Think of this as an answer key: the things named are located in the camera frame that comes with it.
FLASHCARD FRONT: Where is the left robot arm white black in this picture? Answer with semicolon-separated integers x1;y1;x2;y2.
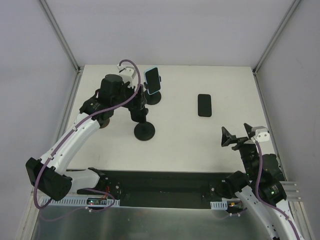
25;74;147;201

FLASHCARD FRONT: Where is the aluminium frame rail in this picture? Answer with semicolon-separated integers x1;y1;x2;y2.
37;0;81;73
252;0;303;76

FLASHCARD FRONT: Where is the phone in light blue case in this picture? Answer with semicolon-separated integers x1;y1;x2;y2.
144;67;161;95

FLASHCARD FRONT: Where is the white slotted cable duct left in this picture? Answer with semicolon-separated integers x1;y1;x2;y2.
49;196;120;208

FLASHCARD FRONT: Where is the white slotted cable duct right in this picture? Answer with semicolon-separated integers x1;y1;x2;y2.
210;198;244;211

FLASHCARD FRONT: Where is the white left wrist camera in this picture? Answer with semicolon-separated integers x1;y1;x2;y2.
117;65;137;89

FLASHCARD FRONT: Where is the aluminium frame rail right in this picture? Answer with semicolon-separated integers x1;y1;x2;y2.
252;0;303;76

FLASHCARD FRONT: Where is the black phone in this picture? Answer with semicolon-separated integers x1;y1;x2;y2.
197;94;212;118

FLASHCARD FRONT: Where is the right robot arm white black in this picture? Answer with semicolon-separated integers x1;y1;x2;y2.
215;123;304;240

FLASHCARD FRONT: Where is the black round-base phone stand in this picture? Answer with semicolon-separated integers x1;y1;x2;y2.
143;76;162;105
128;95;156;141

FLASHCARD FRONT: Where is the white slotted cable duct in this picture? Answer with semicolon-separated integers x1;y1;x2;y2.
49;196;120;208
210;198;244;211

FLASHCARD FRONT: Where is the aluminium frame rail left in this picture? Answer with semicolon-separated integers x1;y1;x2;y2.
37;0;81;73

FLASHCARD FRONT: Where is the aluminium profile beam right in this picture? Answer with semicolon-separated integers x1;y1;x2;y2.
280;181;302;202

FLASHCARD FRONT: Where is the small metal folding phone stand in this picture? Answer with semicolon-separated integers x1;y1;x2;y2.
99;118;110;129

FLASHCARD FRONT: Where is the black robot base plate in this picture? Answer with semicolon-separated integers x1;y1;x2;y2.
95;170;235;209

